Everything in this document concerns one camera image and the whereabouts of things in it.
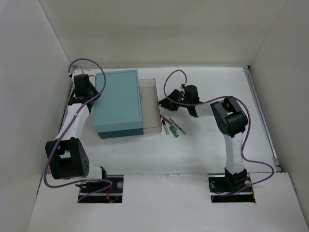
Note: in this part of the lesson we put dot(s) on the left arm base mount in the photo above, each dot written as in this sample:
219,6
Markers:
102,192

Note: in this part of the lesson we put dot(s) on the red white makeup pencil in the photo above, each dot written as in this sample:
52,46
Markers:
165,119

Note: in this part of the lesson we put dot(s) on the green tube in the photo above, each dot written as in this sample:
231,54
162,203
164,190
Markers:
173,131

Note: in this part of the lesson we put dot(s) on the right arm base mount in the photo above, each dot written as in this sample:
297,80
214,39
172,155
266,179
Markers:
220,192

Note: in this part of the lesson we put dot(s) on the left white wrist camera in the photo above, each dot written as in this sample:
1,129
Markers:
78,71

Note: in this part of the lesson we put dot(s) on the teal makeup organizer box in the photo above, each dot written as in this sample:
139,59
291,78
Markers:
117,112

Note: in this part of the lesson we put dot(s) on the black silver makeup pencil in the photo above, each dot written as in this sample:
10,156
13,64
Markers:
165,127

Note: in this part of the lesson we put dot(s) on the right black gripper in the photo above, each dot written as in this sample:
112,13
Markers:
167,103

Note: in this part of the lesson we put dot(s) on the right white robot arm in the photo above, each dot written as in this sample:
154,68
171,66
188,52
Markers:
231,122

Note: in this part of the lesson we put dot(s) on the grey makeup pencil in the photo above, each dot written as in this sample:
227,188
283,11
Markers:
177,126

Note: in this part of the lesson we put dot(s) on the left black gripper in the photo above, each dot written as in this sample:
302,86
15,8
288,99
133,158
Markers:
80,99

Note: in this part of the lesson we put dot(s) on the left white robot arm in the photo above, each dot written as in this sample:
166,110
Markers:
66,154

